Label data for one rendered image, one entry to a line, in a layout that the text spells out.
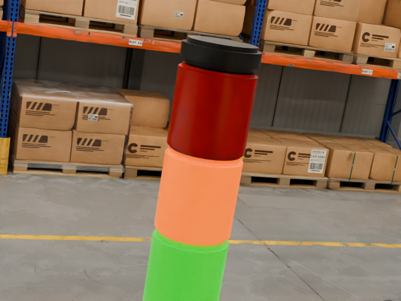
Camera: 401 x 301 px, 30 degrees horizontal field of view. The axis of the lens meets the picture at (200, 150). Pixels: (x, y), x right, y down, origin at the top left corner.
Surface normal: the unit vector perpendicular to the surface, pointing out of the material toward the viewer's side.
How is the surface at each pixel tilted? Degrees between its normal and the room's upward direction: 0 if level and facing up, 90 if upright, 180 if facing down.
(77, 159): 91
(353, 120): 90
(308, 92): 90
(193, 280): 90
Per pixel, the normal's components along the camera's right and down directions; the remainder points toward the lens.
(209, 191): 0.15, 0.26
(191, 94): -0.59, 0.10
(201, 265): 0.40, 0.27
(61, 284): 0.15, -0.96
